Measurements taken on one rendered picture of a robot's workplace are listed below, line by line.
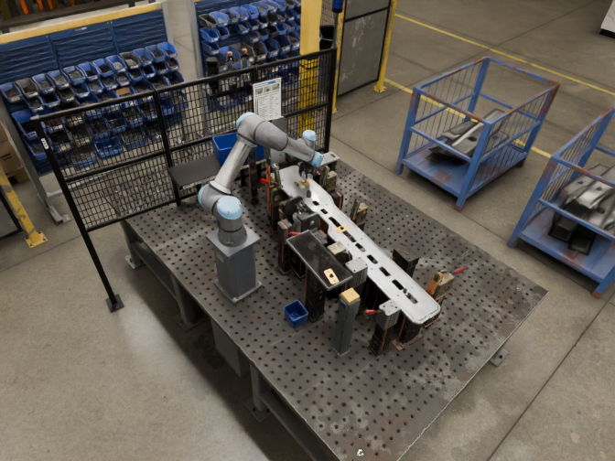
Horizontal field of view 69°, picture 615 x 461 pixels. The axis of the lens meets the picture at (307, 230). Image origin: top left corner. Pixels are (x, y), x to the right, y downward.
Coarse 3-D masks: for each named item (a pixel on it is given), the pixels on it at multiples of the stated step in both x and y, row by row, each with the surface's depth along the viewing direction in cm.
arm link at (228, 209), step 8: (216, 200) 219; (224, 200) 217; (232, 200) 217; (216, 208) 218; (224, 208) 214; (232, 208) 214; (240, 208) 216; (216, 216) 220; (224, 216) 214; (232, 216) 215; (240, 216) 218; (224, 224) 218; (232, 224) 218; (240, 224) 221
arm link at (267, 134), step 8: (264, 128) 211; (272, 128) 212; (256, 136) 213; (264, 136) 211; (272, 136) 211; (280, 136) 214; (264, 144) 214; (272, 144) 213; (280, 144) 215; (288, 144) 221; (296, 144) 226; (288, 152) 226; (296, 152) 228; (304, 152) 233; (312, 152) 241; (304, 160) 241; (312, 160) 243; (320, 160) 245
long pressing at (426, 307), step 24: (288, 168) 293; (288, 192) 275; (312, 192) 276; (336, 216) 261; (336, 240) 246; (360, 240) 248; (384, 264) 235; (384, 288) 223; (408, 288) 224; (408, 312) 214; (432, 312) 214
